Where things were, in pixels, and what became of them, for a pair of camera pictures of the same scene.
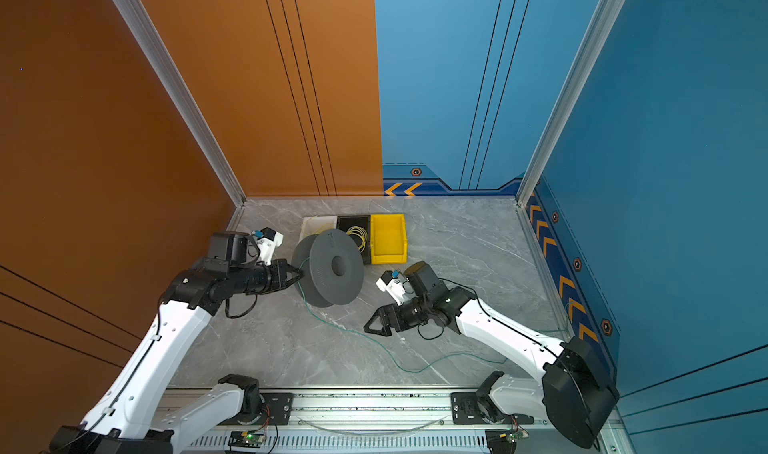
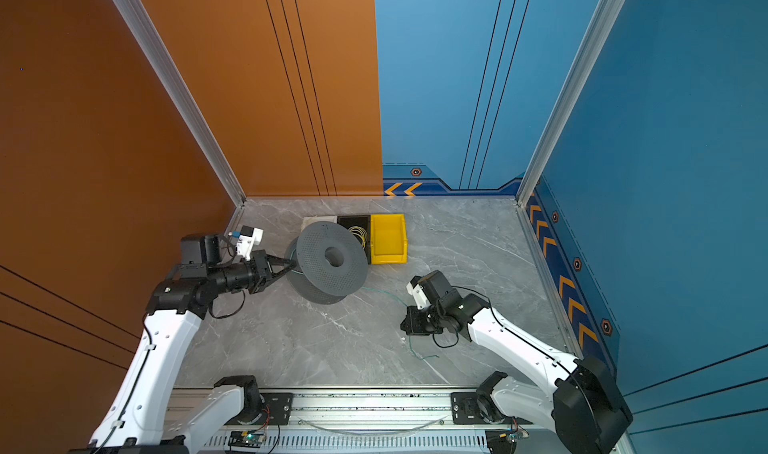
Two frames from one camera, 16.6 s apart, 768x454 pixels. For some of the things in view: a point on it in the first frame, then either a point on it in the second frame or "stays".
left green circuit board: x=246 y=439 stays
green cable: x=393 y=359 → x=379 y=290
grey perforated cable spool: x=332 y=262 stays
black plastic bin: x=346 y=222 stays
